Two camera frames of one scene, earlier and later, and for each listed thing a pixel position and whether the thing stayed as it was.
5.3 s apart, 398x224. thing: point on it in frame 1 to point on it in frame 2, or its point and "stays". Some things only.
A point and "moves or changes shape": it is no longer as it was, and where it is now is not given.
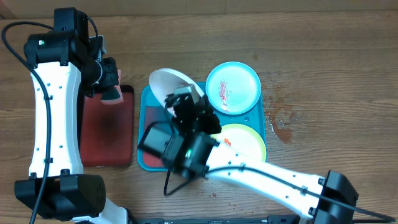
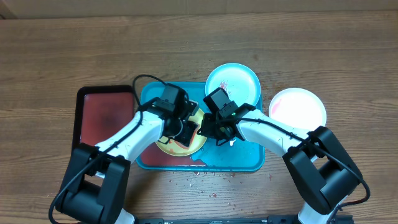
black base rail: [269, 219] stays
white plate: [163, 82] to [298, 107]
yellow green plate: [242, 138] moves or changes shape
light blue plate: [233, 88] stays
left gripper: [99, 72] to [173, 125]
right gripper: [213, 118] to [210, 132]
